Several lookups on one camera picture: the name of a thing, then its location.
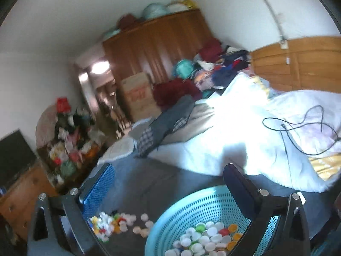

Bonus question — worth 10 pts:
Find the yellow cloth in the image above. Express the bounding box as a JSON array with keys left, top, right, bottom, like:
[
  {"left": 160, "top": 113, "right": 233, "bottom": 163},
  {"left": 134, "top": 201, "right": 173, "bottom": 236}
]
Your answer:
[{"left": 309, "top": 153, "right": 341, "bottom": 180}]

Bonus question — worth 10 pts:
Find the teal perforated plastic basket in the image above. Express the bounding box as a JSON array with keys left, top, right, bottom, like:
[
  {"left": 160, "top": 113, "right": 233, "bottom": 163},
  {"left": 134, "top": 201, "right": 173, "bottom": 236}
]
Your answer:
[{"left": 144, "top": 185, "right": 283, "bottom": 256}]

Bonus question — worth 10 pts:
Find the grey jacket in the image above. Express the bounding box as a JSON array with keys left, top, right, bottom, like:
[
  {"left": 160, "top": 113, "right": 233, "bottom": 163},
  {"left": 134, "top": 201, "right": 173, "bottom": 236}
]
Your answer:
[{"left": 149, "top": 95, "right": 196, "bottom": 150}]

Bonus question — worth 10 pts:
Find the dark red blanket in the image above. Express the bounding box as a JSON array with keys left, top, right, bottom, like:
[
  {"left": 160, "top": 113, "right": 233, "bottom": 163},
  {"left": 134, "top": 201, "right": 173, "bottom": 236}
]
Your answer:
[{"left": 153, "top": 79, "right": 201, "bottom": 111}]

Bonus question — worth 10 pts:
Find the cardboard box red print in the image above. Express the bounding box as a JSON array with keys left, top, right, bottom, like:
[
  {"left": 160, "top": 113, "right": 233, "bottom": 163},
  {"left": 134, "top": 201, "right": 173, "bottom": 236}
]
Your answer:
[{"left": 120, "top": 72, "right": 153, "bottom": 104}]

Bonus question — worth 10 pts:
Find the yellow bag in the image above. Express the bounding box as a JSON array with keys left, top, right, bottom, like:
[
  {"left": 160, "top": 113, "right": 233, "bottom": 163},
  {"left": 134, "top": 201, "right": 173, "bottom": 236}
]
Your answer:
[{"left": 166, "top": 0, "right": 198, "bottom": 12}]

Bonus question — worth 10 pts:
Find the pink patterned board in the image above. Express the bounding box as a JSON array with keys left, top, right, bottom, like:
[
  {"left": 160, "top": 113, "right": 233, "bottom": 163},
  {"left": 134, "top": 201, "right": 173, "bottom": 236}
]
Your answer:
[{"left": 35, "top": 103, "right": 80, "bottom": 150}]

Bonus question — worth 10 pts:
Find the white duvet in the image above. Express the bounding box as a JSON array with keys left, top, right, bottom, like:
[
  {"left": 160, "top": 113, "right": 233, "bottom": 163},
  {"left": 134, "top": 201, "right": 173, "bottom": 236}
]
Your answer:
[{"left": 149, "top": 72, "right": 341, "bottom": 192}]

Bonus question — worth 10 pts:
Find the pile of clothes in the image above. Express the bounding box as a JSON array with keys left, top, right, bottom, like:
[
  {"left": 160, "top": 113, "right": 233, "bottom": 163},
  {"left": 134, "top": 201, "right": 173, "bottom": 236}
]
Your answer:
[{"left": 192, "top": 37, "right": 252, "bottom": 99}]

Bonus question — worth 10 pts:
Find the white lace cloth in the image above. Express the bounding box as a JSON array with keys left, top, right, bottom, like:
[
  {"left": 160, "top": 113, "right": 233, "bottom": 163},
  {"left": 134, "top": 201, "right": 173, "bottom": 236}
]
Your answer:
[{"left": 97, "top": 136, "right": 135, "bottom": 166}]

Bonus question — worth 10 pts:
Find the black cable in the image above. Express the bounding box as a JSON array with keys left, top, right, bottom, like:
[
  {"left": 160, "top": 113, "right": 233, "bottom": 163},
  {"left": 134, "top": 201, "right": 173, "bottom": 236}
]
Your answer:
[{"left": 262, "top": 105, "right": 341, "bottom": 156}]

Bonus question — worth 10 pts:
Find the teal bag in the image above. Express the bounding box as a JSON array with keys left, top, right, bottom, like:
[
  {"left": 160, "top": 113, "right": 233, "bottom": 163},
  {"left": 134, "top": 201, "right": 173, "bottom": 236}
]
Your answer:
[{"left": 173, "top": 59, "right": 195, "bottom": 79}]

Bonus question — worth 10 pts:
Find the maroon bundle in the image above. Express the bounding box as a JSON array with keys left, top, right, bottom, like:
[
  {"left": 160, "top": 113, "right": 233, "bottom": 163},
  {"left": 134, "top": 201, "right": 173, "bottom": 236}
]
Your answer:
[{"left": 117, "top": 14, "right": 139, "bottom": 31}]

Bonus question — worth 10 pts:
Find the teal bundle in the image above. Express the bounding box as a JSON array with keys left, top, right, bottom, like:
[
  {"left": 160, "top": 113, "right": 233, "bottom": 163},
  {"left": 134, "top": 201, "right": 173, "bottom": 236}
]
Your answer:
[{"left": 141, "top": 3, "right": 169, "bottom": 20}]

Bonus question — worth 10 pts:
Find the wooden wardrobe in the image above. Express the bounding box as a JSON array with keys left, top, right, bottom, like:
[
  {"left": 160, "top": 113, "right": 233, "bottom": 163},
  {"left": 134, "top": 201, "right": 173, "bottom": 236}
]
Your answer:
[{"left": 103, "top": 8, "right": 214, "bottom": 118}]

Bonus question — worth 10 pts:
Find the ceiling lamp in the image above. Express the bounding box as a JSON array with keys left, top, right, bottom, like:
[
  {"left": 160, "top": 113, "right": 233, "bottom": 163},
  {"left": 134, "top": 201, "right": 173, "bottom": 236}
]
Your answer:
[{"left": 91, "top": 61, "right": 111, "bottom": 74}]

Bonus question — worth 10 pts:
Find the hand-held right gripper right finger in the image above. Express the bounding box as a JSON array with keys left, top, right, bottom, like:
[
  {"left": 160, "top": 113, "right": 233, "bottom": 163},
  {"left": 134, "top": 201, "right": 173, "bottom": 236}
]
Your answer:
[{"left": 223, "top": 163, "right": 312, "bottom": 256}]

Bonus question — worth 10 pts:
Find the heap of bags and clothes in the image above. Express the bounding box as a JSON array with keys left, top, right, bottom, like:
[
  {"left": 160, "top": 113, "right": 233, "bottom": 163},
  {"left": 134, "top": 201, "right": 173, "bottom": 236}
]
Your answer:
[{"left": 37, "top": 97, "right": 107, "bottom": 187}]

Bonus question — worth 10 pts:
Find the wooden dresser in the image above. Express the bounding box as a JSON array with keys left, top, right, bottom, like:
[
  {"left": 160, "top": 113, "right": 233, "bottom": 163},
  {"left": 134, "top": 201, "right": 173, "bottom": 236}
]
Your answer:
[{"left": 0, "top": 163, "right": 58, "bottom": 243}]

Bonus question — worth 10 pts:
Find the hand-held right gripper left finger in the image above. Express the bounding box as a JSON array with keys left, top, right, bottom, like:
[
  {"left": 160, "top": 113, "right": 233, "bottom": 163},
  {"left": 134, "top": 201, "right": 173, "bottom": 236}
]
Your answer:
[{"left": 27, "top": 163, "right": 116, "bottom": 256}]

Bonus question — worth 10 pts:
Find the pile of plastic bottle caps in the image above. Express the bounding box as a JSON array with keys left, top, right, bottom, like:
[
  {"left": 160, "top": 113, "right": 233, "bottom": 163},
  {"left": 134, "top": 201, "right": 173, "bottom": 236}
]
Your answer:
[
  {"left": 164, "top": 221, "right": 243, "bottom": 256},
  {"left": 89, "top": 211, "right": 155, "bottom": 243}
]

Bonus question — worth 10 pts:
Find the black television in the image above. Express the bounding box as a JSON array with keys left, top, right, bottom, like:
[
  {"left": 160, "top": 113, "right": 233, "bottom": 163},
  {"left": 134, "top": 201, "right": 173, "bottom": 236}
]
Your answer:
[{"left": 0, "top": 129, "right": 38, "bottom": 190}]

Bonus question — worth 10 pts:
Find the wooden headboard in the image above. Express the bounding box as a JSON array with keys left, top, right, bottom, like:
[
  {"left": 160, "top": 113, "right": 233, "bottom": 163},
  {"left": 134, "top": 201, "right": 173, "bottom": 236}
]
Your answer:
[{"left": 249, "top": 36, "right": 341, "bottom": 94}]

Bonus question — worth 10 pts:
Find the beige blanket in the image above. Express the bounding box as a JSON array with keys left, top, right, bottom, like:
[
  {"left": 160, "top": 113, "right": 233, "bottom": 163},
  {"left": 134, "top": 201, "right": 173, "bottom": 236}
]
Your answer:
[{"left": 160, "top": 104, "right": 216, "bottom": 144}]

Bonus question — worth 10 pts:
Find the plain cardboard box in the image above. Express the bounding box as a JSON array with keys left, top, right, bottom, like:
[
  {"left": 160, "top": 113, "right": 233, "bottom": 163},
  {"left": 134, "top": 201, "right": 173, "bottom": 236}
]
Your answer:
[{"left": 128, "top": 100, "right": 162, "bottom": 122}]

